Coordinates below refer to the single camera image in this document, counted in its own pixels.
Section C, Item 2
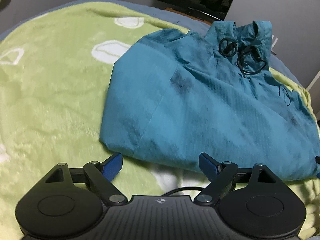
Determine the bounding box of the teal hooded jacket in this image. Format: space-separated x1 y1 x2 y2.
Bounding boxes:
100 21 319 180

